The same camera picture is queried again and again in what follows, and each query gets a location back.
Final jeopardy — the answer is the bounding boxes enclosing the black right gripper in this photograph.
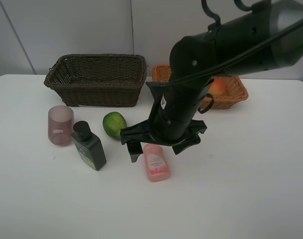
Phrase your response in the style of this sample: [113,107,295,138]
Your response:
[120,79,213,163]

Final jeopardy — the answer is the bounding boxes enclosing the pink bottle white cap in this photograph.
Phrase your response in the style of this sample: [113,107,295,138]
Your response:
[143,144,171,182]

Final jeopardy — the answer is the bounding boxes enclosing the dark green bottle black cap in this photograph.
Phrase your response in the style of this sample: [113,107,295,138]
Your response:
[72,121,106,171]

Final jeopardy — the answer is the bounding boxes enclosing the red yellow peach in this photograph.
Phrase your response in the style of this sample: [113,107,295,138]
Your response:
[208,78,227,97]

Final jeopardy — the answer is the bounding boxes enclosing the translucent purple plastic cup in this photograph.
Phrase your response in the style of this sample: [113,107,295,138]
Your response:
[48,106,74,146]

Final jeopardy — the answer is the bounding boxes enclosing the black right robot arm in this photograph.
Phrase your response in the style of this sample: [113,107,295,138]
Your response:
[120,0,303,162]

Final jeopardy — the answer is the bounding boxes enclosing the green mango fruit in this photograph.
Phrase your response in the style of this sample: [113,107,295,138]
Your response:
[102,112,127,141]

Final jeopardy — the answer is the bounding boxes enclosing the dark brown wicker basket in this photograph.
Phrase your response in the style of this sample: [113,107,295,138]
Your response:
[44,54,147,108]

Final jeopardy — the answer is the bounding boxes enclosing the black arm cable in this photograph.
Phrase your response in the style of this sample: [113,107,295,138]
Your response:
[168,0,303,114]

